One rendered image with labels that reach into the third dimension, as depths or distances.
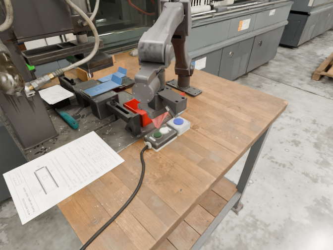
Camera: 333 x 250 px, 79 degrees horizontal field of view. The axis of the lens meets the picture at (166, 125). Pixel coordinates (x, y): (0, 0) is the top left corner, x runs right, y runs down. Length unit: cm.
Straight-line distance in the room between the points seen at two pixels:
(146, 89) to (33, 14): 38
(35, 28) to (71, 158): 40
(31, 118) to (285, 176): 184
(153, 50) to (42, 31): 35
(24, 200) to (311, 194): 187
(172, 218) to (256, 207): 124
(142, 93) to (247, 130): 48
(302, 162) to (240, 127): 143
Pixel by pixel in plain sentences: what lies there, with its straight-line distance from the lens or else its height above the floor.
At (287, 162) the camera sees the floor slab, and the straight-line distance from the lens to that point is 215.
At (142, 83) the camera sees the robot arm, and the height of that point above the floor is 118.
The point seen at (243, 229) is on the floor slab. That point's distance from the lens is 162.
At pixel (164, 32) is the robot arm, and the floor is 126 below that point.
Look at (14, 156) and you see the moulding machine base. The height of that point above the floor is 40.
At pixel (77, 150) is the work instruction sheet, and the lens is 76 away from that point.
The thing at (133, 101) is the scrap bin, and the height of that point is 95.
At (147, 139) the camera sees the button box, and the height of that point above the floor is 93.
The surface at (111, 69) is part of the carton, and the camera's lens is 122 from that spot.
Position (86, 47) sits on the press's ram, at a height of 117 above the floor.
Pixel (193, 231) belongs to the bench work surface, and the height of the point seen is 22.
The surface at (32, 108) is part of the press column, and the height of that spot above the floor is 104.
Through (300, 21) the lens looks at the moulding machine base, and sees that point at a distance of 521.
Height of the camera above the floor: 140
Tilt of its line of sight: 38 degrees down
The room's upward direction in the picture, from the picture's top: straight up
